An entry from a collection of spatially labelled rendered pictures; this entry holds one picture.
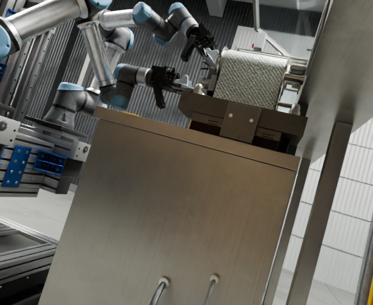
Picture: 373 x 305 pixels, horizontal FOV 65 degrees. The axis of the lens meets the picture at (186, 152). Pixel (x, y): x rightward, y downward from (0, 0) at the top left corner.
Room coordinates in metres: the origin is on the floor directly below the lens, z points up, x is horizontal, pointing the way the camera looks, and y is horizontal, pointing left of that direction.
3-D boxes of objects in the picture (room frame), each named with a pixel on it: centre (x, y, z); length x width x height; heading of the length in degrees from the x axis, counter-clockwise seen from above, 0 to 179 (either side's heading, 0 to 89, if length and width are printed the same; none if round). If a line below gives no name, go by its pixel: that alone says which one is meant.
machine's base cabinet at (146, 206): (2.08, -0.36, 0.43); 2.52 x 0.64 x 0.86; 163
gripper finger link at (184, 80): (1.14, 0.09, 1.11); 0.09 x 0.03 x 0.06; 64
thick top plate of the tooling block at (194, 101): (0.98, -0.14, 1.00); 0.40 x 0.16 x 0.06; 73
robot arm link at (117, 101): (1.26, 0.34, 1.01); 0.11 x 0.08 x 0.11; 39
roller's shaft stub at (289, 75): (1.11, -0.32, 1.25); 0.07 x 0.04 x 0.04; 73
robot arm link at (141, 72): (1.22, 0.26, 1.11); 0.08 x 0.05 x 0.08; 163
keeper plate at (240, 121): (0.88, -0.13, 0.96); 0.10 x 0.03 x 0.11; 73
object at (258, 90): (1.10, -0.15, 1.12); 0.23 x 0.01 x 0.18; 73
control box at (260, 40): (1.71, -0.22, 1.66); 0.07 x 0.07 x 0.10; 74
